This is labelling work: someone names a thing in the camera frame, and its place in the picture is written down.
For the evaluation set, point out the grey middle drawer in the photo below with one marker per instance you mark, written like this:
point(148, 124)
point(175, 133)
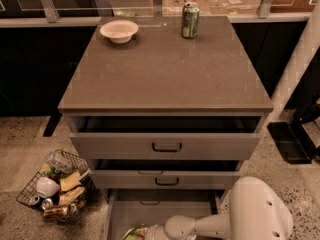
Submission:
point(165, 174)

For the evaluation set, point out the yellow sponge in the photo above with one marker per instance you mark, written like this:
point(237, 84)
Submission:
point(70, 182)

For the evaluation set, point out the white paper bowl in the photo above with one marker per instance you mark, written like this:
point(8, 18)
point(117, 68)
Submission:
point(119, 31)

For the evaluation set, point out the black floor tray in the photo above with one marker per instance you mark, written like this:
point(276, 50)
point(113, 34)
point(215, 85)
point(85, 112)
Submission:
point(293, 142)

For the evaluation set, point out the grey bottom drawer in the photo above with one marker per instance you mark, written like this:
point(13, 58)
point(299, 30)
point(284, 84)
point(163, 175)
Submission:
point(130, 207)

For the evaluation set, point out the white ceramic cup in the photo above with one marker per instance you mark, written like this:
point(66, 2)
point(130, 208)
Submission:
point(46, 187)

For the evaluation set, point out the grey top drawer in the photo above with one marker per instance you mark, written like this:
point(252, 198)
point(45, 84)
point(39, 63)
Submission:
point(167, 137)

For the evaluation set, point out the green soda can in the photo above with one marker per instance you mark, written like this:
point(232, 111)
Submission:
point(190, 19)

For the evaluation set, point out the silver can in basket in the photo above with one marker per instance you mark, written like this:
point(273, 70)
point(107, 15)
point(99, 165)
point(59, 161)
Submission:
point(46, 204)

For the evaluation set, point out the black wire basket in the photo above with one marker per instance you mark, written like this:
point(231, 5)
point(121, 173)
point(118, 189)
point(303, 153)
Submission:
point(60, 189)

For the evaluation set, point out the clear plastic bottle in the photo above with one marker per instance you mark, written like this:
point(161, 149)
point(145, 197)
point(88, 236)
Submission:
point(59, 162)

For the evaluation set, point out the green jalapeno chip bag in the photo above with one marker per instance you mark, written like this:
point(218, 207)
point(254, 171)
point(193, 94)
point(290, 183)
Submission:
point(131, 234)

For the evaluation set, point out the grey drawer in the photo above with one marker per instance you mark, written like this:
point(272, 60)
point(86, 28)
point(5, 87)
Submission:
point(165, 174)
point(130, 207)
point(167, 137)

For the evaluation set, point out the grey drawer cabinet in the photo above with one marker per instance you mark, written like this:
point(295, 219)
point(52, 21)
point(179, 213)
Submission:
point(161, 73)

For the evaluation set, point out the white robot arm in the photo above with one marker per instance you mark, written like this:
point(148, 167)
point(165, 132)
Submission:
point(256, 212)

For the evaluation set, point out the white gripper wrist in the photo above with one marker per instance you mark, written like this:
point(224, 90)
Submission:
point(156, 233)

